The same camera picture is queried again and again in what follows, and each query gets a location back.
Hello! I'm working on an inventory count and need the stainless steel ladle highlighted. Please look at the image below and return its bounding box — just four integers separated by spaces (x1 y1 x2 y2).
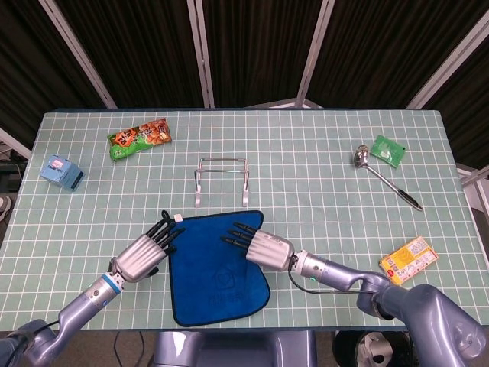
351 144 424 212

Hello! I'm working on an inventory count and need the metal wire rack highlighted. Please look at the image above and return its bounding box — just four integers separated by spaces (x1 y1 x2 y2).
193 155 251 209

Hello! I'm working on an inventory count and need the grey white shoe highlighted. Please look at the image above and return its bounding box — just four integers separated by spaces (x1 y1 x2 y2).
0 194 13 222

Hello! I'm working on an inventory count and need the blue microfiber cloth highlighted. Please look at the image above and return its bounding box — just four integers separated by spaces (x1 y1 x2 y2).
160 209 272 328

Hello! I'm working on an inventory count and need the small green sachet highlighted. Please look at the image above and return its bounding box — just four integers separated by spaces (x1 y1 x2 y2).
369 134 408 168

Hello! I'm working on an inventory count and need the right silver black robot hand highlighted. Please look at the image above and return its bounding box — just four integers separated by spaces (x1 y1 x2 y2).
220 220 295 273

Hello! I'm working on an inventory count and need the white metal frame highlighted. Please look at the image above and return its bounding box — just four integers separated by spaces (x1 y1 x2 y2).
456 162 489 211
0 128 32 160

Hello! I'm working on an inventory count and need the yellow printed food box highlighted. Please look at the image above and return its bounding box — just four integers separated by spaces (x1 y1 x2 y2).
378 235 439 287

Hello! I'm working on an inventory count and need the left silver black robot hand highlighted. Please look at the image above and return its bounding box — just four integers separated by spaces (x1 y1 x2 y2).
110 217 187 284

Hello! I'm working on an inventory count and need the purple-grey robot torso base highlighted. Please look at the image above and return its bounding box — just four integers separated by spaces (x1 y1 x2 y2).
152 329 318 367

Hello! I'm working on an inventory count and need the white partition frame post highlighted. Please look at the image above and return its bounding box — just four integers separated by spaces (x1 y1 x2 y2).
37 0 118 109
296 0 336 110
406 11 489 110
186 0 215 108

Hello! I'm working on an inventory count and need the green grid table mat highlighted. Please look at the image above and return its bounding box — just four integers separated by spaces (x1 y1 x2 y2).
0 109 489 332

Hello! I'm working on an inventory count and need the light blue carton box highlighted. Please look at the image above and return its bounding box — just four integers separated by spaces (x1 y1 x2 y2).
39 154 86 193

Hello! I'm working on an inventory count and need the white partition base foot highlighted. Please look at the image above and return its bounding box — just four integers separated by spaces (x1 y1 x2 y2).
244 98 324 111

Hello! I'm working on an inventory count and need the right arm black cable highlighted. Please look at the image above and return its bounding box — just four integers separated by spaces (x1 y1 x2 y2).
288 263 362 296

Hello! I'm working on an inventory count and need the green orange snack bag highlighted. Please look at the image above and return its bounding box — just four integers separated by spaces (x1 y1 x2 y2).
106 117 173 163

